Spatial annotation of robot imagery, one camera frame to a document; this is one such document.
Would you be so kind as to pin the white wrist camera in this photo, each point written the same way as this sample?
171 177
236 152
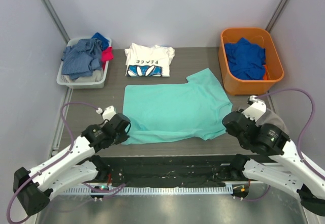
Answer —
256 109
108 113

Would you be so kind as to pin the teal t shirt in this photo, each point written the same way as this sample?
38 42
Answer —
172 112

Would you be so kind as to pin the blue checked shirt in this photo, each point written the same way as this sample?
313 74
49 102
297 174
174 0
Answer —
82 59

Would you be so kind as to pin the royal blue garment in tub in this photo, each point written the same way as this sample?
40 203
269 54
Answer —
246 61

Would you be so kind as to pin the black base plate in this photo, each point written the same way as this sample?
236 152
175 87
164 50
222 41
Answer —
172 171

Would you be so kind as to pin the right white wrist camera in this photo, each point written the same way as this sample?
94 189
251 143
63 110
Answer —
256 109

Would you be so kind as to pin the white laundry basket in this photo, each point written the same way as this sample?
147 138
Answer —
65 80

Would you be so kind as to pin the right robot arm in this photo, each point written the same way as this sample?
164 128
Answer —
268 137

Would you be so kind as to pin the red garment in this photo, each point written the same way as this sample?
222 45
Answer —
107 55

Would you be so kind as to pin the white printed folded t shirt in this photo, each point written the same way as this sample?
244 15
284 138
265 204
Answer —
142 61

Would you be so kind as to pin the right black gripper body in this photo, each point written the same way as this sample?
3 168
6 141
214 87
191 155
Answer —
230 124

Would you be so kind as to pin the orange garment in tub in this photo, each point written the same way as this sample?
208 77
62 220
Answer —
266 74

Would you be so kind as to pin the white slotted cable duct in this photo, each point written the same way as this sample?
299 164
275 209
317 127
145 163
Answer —
139 191

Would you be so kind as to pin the blue garment in basket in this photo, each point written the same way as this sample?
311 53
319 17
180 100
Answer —
104 42

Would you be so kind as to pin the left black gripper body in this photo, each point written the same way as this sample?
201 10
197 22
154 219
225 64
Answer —
123 127

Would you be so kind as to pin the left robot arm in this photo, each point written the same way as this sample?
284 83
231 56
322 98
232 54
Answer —
79 163

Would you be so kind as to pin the orange plastic tub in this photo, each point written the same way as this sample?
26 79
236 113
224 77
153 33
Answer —
255 35

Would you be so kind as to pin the grey bucket hat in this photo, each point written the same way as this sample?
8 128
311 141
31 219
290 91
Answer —
270 117

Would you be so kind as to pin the grey garment in basket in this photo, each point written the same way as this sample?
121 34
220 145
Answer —
96 76

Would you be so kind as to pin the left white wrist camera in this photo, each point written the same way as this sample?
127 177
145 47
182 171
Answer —
108 113

